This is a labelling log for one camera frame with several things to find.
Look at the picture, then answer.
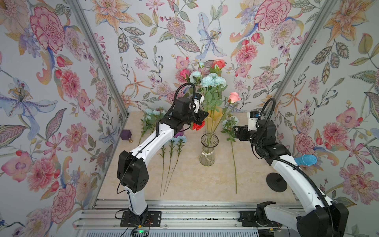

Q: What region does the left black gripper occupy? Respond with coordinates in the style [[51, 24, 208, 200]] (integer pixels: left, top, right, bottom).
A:
[[180, 109, 208, 124]]

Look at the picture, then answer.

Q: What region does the single light blue rose stem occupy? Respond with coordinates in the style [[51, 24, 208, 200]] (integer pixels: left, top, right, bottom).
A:
[[221, 116, 239, 194]]

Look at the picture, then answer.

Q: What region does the red rose stem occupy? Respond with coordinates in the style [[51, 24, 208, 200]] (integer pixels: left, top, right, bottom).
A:
[[191, 121, 206, 131]]

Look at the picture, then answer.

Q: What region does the yellow ruffled glass vase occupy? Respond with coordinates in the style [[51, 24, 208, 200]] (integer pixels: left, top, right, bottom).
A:
[[205, 107, 223, 133]]

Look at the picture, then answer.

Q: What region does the clear ribbed glass vase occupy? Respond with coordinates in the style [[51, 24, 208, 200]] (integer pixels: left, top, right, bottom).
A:
[[199, 133, 219, 166]]

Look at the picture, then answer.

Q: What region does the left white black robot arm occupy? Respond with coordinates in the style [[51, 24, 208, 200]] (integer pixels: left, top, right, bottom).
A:
[[116, 83, 208, 227]]

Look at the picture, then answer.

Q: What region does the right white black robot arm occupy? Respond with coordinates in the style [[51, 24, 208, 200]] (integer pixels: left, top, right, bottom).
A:
[[233, 98, 349, 237]]

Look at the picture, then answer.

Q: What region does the blue purple glass vase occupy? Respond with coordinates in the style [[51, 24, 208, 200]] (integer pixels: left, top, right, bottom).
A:
[[174, 131, 184, 138]]

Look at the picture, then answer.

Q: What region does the pink and blue rose bouquet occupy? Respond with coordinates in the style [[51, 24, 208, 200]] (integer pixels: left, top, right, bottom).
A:
[[188, 60, 242, 147]]

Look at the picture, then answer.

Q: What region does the pink rose blue carnation bouquet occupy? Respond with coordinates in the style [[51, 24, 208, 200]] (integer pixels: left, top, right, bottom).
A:
[[175, 59, 227, 84]]

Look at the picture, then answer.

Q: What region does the purple perfume bottle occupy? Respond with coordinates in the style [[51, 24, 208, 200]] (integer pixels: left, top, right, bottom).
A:
[[120, 129, 133, 143]]

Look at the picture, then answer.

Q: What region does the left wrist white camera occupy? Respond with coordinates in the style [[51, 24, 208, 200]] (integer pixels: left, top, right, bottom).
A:
[[193, 92, 205, 114]]

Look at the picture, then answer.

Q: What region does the wrist white camera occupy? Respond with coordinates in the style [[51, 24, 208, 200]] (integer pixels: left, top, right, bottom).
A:
[[193, 92, 205, 114], [247, 110, 260, 131]]

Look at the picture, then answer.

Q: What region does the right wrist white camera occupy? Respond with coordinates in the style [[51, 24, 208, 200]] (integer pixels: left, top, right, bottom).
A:
[[247, 110, 260, 131]]

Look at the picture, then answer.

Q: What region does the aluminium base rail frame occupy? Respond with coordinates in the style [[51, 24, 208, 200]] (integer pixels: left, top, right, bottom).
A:
[[72, 200, 331, 237]]

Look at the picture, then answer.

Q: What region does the right aluminium corner post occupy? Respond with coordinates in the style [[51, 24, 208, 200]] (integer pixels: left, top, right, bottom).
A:
[[273, 1, 336, 102]]

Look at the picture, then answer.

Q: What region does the aluminium corner post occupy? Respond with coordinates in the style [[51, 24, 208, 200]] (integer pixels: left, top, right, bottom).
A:
[[273, 1, 336, 102], [68, 0, 129, 118]]

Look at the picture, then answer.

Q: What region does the left aluminium corner post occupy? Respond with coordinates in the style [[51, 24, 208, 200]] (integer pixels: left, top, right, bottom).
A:
[[68, 0, 129, 118]]

